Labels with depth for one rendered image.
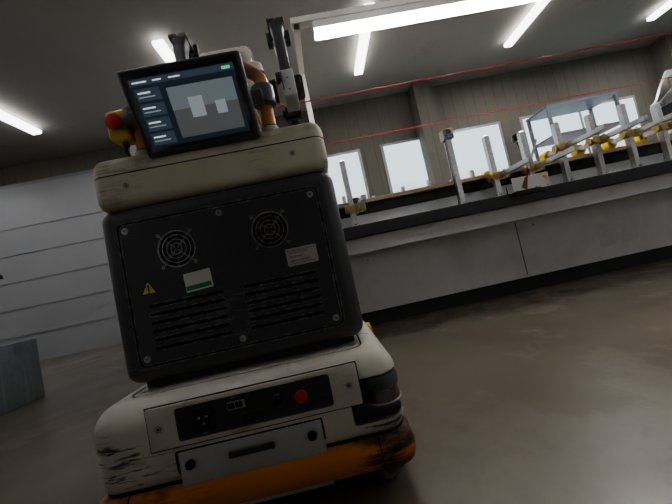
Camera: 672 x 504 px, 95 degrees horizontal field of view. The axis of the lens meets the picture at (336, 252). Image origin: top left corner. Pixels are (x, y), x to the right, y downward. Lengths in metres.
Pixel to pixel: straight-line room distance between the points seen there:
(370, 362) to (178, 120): 0.66
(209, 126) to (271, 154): 0.14
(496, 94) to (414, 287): 5.27
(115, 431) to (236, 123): 0.66
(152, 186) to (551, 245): 2.57
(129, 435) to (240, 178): 0.56
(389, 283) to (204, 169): 1.72
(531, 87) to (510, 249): 5.16
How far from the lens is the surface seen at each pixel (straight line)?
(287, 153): 0.75
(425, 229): 2.15
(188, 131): 0.80
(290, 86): 1.31
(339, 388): 0.65
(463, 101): 6.72
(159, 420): 0.74
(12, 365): 3.05
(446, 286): 2.39
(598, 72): 8.32
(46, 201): 7.25
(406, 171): 5.85
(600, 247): 3.03
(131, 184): 0.84
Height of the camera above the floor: 0.45
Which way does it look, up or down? 3 degrees up
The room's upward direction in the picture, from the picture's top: 12 degrees counter-clockwise
